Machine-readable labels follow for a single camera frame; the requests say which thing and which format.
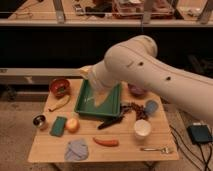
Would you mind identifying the wooden table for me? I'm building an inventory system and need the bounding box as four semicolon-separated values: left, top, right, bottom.
28;79;179;163

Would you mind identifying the green sponge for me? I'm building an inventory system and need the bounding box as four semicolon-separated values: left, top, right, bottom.
50;116;67;137

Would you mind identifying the green plastic tray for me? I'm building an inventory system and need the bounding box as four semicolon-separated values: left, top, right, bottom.
75;80;121;118

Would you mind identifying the blue cup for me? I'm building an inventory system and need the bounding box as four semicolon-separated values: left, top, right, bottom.
144;100;158;115

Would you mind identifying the white cup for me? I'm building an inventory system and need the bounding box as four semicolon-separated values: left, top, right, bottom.
134;119;151;140

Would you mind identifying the black power box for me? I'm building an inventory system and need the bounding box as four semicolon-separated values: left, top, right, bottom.
187;125;212;144

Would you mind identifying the metal fork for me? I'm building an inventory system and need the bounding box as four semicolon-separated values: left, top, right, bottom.
140;147;173;154

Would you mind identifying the dark grape bunch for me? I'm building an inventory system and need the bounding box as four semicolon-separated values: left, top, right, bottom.
120;102;148;120

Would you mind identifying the orange carrot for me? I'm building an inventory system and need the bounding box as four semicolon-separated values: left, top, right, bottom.
93;138;119;147

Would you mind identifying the black knife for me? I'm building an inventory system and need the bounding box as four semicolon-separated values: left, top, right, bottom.
97;116;123;130

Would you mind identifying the yellow banana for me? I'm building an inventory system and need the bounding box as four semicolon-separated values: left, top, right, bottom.
48;95;70;112

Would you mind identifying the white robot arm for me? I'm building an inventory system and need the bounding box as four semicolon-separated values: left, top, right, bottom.
79;35;213;125

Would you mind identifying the purple bowl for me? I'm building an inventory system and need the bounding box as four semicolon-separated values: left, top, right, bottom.
128;84;147;97

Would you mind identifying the yellow apple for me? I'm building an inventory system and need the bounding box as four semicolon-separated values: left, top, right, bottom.
65;118;79;133

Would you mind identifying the blue-grey cloth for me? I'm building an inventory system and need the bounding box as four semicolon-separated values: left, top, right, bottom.
64;139;89;161

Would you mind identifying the metal can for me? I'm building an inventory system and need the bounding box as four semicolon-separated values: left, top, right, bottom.
33;115;48;130

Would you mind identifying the red bowl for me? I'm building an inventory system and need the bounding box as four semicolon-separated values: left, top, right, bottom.
49;78;70;98

